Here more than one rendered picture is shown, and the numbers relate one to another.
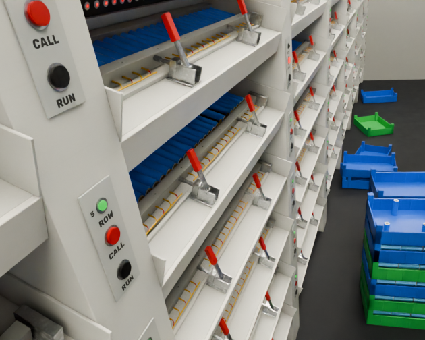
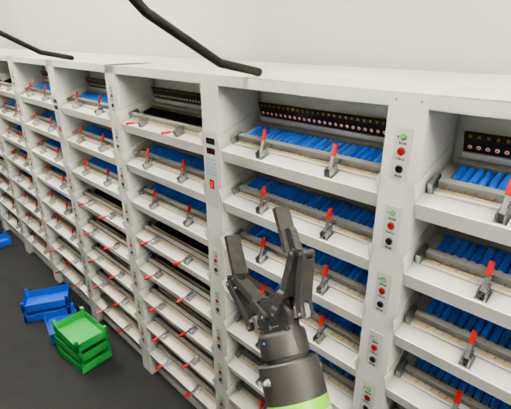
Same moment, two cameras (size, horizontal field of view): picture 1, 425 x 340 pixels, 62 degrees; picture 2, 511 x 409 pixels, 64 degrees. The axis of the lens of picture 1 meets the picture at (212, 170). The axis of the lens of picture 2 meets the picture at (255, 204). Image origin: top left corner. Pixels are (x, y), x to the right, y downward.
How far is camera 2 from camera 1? 1.10 m
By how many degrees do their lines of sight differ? 93
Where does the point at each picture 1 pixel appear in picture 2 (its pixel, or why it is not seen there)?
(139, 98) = (432, 340)
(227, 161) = not seen: outside the picture
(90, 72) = (392, 311)
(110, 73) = (437, 324)
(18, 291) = not seen: hidden behind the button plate
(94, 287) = (362, 350)
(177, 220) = (428, 398)
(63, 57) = (384, 302)
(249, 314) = not seen: outside the picture
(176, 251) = (405, 395)
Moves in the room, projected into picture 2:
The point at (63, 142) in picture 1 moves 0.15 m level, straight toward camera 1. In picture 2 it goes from (374, 316) to (321, 320)
